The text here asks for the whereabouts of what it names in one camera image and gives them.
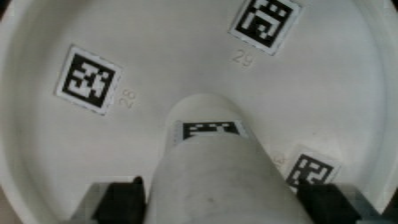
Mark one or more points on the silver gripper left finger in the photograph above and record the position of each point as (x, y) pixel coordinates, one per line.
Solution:
(112, 203)

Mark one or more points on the white round table top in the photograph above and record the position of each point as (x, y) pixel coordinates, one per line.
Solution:
(119, 65)

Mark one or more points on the white cylindrical table leg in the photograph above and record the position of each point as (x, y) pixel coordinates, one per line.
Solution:
(216, 184)

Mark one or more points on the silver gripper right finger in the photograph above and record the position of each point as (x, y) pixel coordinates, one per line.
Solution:
(335, 204)

